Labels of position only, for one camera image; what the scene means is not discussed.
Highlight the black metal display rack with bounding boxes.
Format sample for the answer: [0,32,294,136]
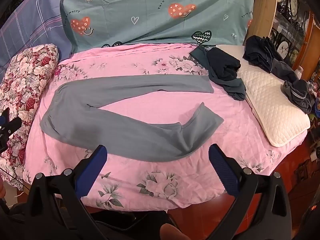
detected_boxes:
[271,0,320,80]

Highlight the navy folded garment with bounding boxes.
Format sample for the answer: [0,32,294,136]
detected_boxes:
[207,48,241,79]

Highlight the person's right hand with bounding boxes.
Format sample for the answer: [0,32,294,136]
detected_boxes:
[160,224,192,240]

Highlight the dark teal garment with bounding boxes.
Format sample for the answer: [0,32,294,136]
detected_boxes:
[189,45,247,102]

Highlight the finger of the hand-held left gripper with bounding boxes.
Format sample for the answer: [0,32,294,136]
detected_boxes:
[0,117,22,153]
[0,109,10,130]

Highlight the blue plaid cloth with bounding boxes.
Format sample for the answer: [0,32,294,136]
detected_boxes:
[0,0,73,68]

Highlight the navy crumpled garment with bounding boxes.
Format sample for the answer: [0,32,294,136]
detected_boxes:
[243,35,297,80]

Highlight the white quilted pillow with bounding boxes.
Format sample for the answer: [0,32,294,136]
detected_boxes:
[215,44,311,147]

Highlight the wooden shelf frame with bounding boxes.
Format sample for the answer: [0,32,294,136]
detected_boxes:
[252,0,278,39]

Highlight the teal heart print quilt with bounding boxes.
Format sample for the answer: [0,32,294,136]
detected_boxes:
[60,0,258,53]

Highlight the grey pants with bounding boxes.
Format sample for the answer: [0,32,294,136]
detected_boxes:
[40,74,224,163]

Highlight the pink floral bedsheet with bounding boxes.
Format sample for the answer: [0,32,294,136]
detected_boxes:
[22,42,310,209]

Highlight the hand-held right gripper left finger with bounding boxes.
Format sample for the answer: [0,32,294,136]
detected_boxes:
[25,145,108,240]

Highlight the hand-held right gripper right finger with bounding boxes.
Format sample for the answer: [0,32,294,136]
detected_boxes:
[209,144,293,240]

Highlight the grey striped garment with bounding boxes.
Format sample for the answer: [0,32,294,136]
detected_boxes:
[282,79,313,114]

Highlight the red floral quilt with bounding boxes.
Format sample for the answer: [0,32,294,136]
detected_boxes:
[0,44,60,190]

